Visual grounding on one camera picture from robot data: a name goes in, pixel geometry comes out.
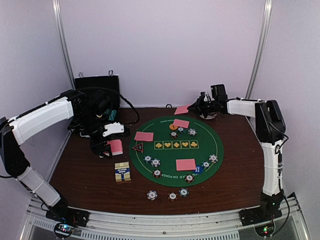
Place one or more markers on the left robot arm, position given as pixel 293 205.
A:
pixel 17 130

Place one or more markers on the red-backed card deck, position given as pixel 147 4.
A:
pixel 116 147

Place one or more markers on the ten chips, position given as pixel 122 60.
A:
pixel 192 132
pixel 155 163
pixel 213 158

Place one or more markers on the dealt red card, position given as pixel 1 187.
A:
pixel 181 123
pixel 144 136
pixel 185 164
pixel 182 110

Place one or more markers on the fifty chips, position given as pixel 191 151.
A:
pixel 181 130
pixel 205 164
pixel 147 159

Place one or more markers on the hundred chips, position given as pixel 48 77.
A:
pixel 174 134
pixel 189 178
pixel 157 173

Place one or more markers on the gold blue card box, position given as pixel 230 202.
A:
pixel 122 172

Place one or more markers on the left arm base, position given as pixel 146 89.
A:
pixel 70 216

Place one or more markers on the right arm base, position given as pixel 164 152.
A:
pixel 253 216

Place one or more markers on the orange big blind button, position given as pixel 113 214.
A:
pixel 173 127

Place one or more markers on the black poker case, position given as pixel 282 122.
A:
pixel 91 84

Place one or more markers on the aluminium post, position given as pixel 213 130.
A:
pixel 264 32
pixel 63 43

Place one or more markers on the right aluminium post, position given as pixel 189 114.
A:
pixel 264 32

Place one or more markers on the blue small blind button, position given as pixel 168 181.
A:
pixel 198 170

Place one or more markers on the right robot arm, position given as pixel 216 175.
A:
pixel 269 129

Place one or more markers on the blue peach ten chip stack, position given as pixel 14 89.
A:
pixel 152 195

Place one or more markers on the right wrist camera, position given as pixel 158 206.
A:
pixel 218 93

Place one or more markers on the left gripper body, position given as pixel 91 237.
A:
pixel 97 145

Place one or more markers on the teal chips in case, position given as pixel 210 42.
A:
pixel 111 114

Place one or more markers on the left aluminium post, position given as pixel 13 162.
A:
pixel 63 43

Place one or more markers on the round green poker mat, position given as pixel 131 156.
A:
pixel 167 149

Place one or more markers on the brown hundred chip stack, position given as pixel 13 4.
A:
pixel 172 196

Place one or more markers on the blue green fifty chip stack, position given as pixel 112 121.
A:
pixel 183 192

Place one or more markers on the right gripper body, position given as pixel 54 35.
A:
pixel 205 107

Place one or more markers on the lower white bowl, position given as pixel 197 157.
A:
pixel 209 116

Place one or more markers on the triangular all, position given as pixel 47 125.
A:
pixel 139 147

